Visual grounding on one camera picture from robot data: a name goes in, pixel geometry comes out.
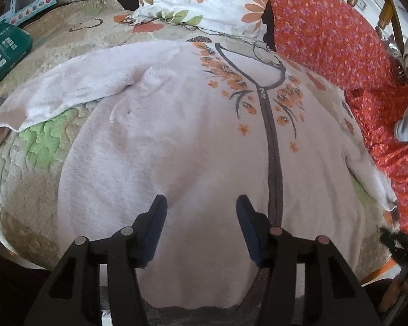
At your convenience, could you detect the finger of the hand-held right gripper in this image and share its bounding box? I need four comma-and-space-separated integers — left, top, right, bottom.
379, 226, 408, 262

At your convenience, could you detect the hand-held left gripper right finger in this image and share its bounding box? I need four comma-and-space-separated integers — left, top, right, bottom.
236, 194, 381, 326

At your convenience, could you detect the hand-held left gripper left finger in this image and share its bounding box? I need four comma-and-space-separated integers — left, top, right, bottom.
24, 195, 168, 326

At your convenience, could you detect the pink flower print cardigan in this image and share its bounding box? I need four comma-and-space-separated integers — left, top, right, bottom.
0, 39, 400, 309

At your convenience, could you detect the patchwork heart quilt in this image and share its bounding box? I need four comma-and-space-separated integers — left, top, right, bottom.
0, 0, 405, 279

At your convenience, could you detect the clear plastic wrap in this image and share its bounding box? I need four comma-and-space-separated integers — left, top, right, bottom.
377, 27, 406, 75

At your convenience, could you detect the orange floral cloth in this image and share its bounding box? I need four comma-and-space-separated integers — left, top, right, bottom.
268, 0, 408, 242

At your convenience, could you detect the teal cardboard box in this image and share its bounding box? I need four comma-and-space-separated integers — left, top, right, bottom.
0, 18, 33, 89

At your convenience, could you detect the white floral pillow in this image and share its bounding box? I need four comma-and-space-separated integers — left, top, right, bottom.
132, 0, 271, 38

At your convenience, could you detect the colourful paint set box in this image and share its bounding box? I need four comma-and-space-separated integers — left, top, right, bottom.
8, 0, 57, 27

